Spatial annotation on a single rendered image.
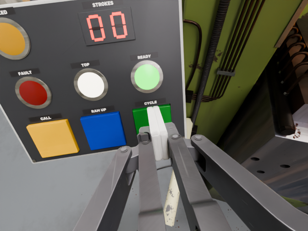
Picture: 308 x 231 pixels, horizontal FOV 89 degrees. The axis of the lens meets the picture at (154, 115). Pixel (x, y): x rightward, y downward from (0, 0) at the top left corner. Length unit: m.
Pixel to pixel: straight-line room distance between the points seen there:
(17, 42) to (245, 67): 0.55
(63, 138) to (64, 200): 1.15
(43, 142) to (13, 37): 0.19
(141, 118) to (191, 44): 0.31
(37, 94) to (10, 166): 1.56
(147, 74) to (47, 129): 0.22
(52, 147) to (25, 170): 1.39
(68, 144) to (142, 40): 0.24
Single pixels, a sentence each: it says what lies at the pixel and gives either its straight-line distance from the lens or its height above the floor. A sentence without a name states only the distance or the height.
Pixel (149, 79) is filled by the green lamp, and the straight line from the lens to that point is 0.29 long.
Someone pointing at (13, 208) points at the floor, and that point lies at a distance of 1.70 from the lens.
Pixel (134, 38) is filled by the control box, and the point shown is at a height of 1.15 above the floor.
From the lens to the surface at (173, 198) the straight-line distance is 0.64.
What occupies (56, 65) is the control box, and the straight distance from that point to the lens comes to 0.32.
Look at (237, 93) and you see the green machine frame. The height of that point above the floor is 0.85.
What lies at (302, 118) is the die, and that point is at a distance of 0.55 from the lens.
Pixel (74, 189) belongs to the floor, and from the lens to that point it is 1.47.
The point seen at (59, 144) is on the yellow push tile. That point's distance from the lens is 0.37.
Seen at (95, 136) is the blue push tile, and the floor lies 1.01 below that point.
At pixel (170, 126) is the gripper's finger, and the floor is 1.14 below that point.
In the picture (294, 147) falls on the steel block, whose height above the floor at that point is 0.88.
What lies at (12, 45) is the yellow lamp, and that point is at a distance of 0.34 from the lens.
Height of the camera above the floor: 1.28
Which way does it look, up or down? 54 degrees down
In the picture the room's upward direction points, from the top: 6 degrees counter-clockwise
